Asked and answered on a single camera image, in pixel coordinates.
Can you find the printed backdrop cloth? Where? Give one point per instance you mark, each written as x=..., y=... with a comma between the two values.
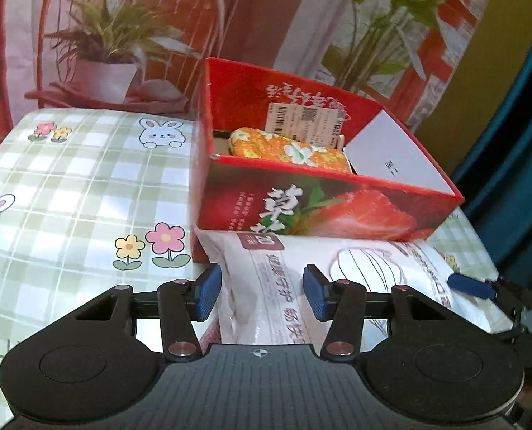
x=257, y=18

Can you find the teal curtain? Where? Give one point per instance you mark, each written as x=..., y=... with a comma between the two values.
x=517, y=143

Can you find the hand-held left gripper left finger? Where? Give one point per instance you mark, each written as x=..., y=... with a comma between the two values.
x=207, y=293

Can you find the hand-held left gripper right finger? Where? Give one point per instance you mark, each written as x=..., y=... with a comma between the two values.
x=315, y=293

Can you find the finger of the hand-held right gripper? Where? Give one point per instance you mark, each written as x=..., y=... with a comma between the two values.
x=470, y=285

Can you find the white plastic mask package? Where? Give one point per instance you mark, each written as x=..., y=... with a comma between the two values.
x=266, y=277

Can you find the green checked printed blanket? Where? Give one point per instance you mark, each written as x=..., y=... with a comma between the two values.
x=69, y=188

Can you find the orange floral cloth pouch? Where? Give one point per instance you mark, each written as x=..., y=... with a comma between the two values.
x=266, y=145

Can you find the red strawberry print box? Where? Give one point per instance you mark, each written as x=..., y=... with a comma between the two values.
x=382, y=215

